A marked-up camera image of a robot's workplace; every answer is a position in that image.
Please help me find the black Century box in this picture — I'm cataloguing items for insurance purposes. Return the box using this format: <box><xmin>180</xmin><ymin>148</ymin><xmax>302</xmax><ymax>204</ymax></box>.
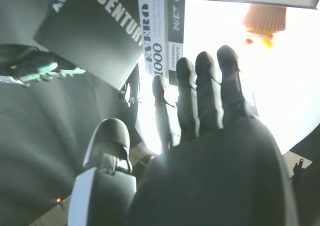
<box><xmin>33</xmin><ymin>0</ymin><xmax>147</xmax><ymax>91</ymax></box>

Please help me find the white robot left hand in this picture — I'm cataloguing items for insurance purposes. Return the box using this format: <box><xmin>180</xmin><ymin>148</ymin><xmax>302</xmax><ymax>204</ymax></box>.
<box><xmin>67</xmin><ymin>44</ymin><xmax>301</xmax><ymax>226</ymax></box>

